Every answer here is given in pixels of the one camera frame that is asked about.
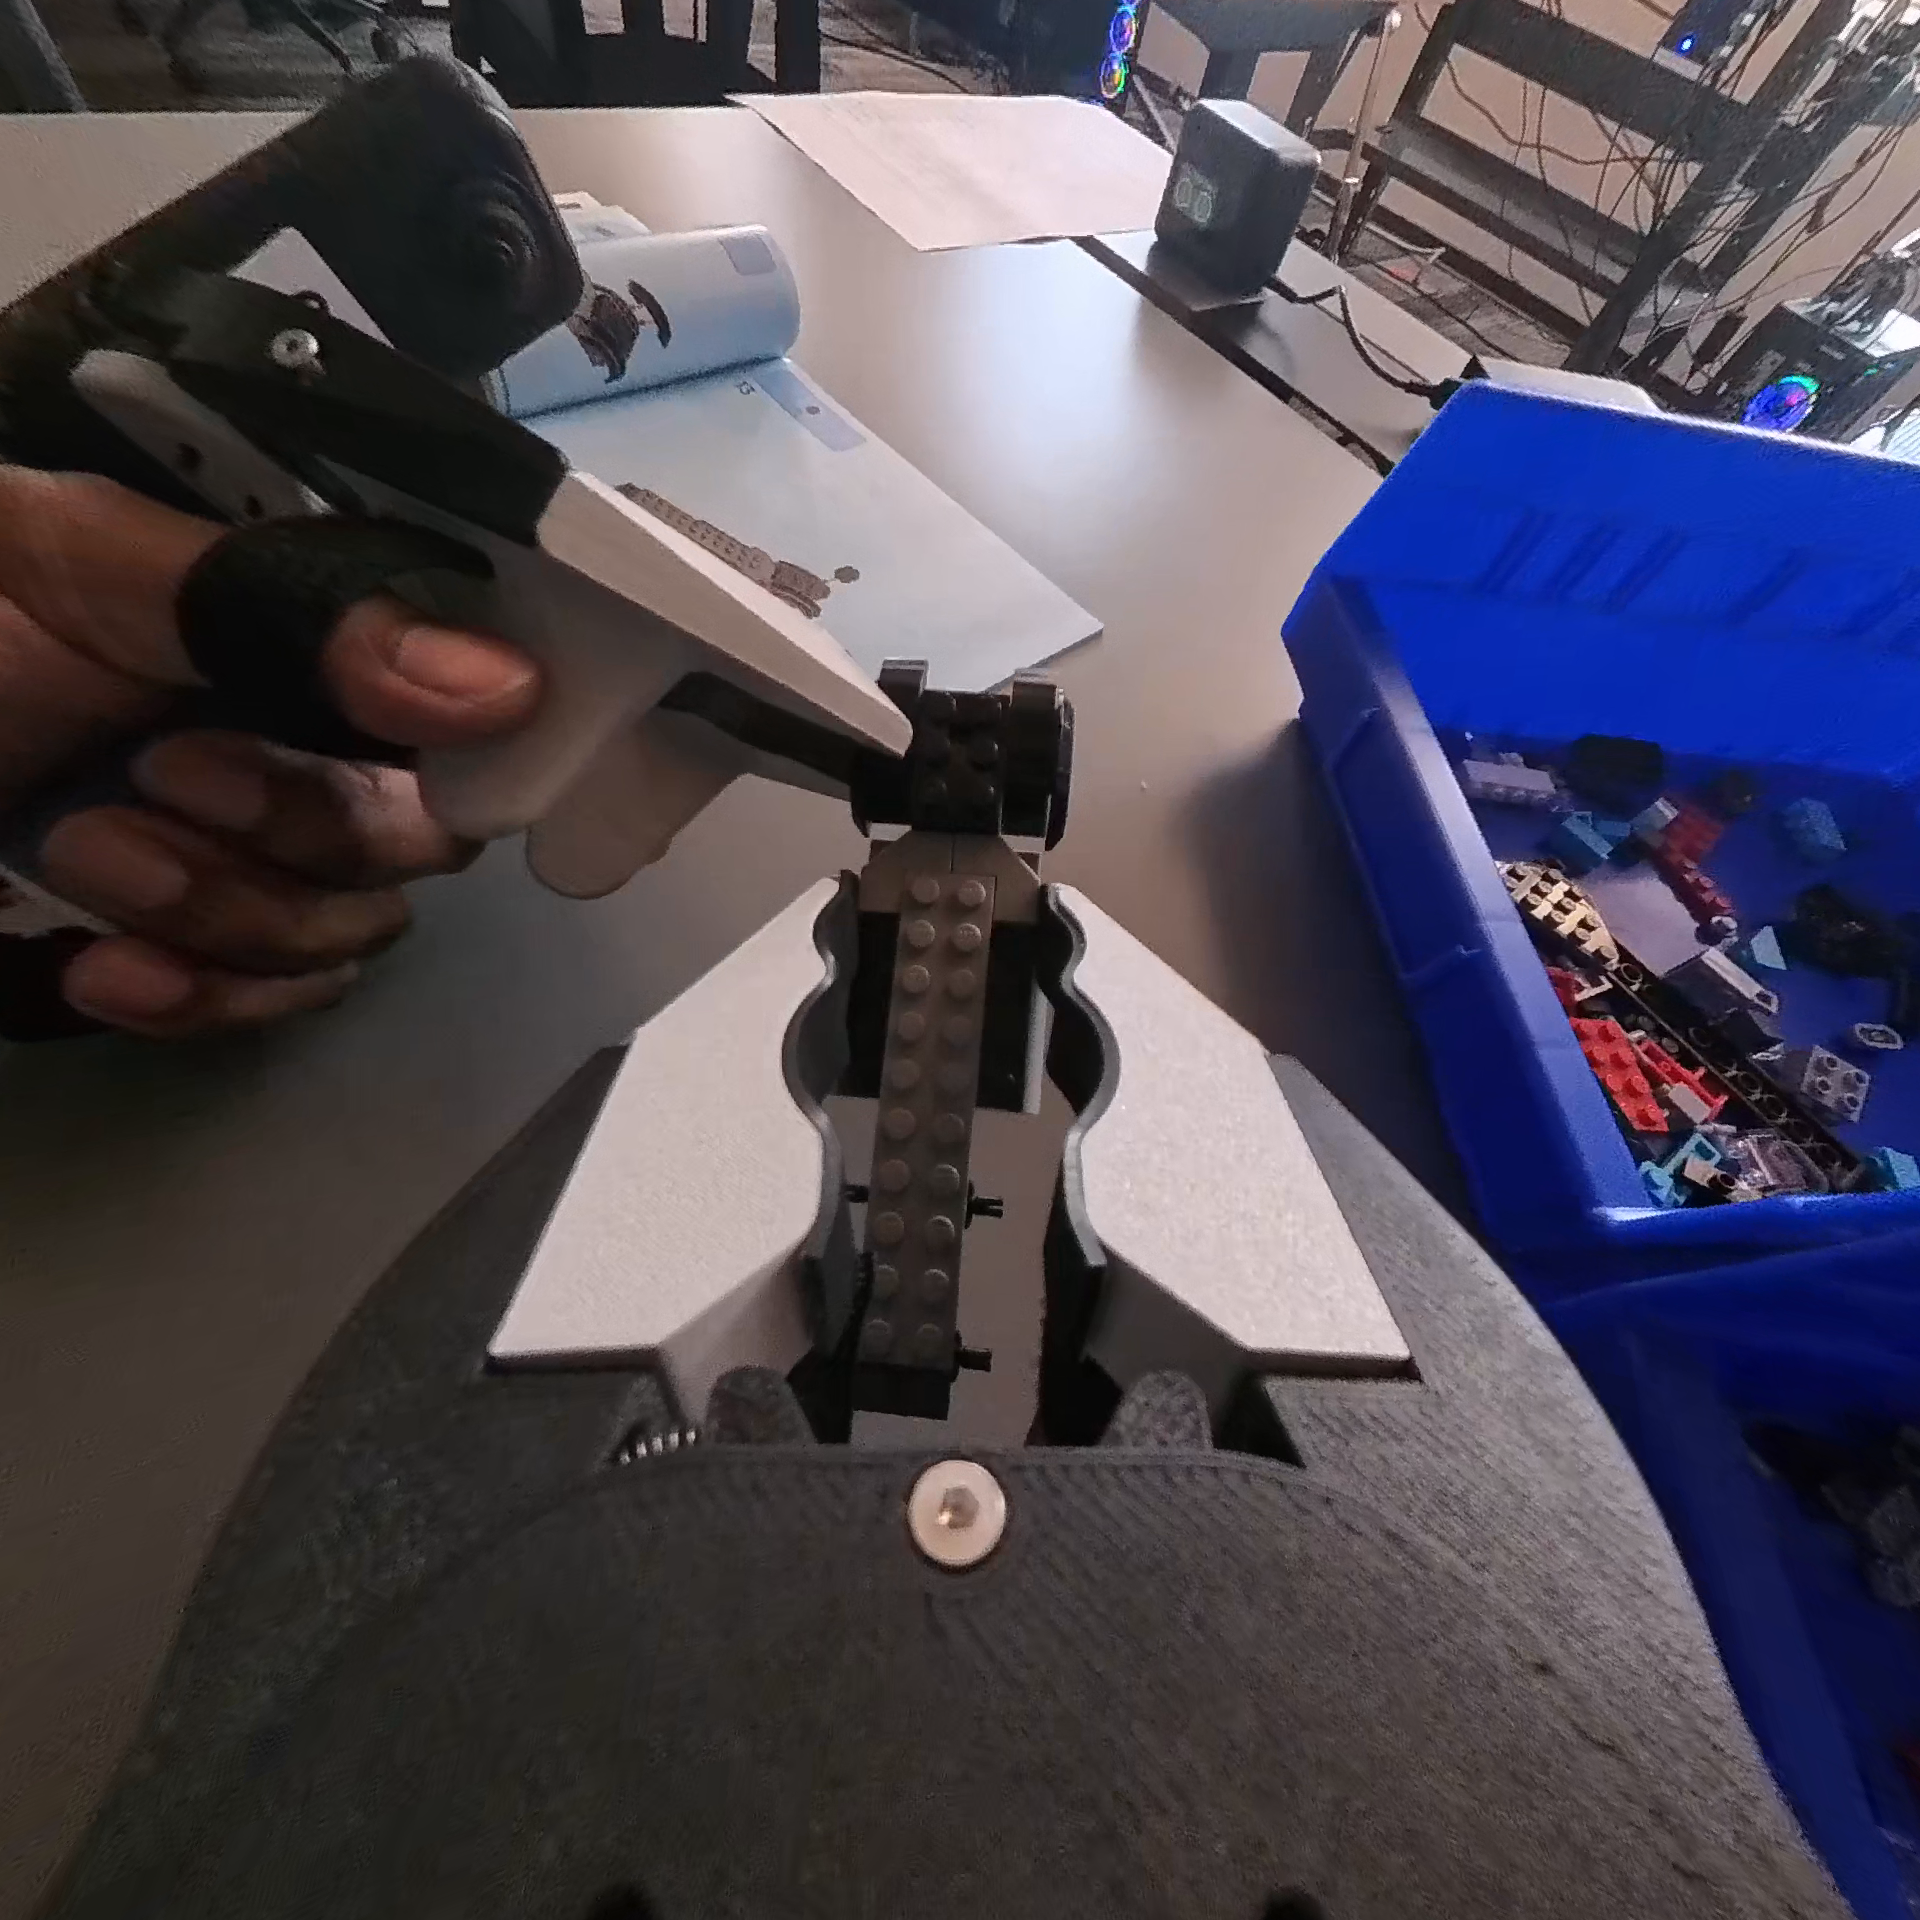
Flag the black cable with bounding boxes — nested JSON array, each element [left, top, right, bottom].
[[1328, 276, 1496, 405]]

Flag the pile of red black bricks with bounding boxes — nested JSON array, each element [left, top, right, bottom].
[[1463, 732, 1920, 1209]]

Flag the grey black toy brick model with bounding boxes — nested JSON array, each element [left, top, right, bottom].
[[809, 656, 1081, 1419]]

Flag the light blue instruction booklet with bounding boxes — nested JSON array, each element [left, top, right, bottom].
[[231, 224, 1105, 707]]

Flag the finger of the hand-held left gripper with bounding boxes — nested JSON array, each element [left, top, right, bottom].
[[416, 471, 921, 840], [522, 673, 906, 903]]

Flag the black cube camera device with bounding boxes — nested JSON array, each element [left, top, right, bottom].
[[1153, 97, 1327, 307]]

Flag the computer with coloured lights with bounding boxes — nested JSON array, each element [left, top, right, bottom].
[[1739, 300, 1920, 441]]

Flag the grey desk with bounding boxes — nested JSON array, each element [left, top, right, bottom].
[[0, 105, 1502, 1501]]

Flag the adjacent dark grey table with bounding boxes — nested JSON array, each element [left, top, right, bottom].
[[1089, 224, 1479, 452]]

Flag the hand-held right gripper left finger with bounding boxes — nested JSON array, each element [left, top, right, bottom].
[[490, 873, 865, 1404]]

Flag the black office chair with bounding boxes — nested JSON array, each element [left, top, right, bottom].
[[450, 0, 826, 107]]

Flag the white paper sheet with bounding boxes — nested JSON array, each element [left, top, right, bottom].
[[727, 89, 1175, 253]]

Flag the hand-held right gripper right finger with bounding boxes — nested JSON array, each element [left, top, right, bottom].
[[1047, 881, 1422, 1386]]

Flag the person's left hand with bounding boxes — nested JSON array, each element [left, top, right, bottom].
[[0, 464, 544, 1041]]

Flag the black wire rack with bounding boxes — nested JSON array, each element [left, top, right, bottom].
[[1352, 0, 1920, 393]]

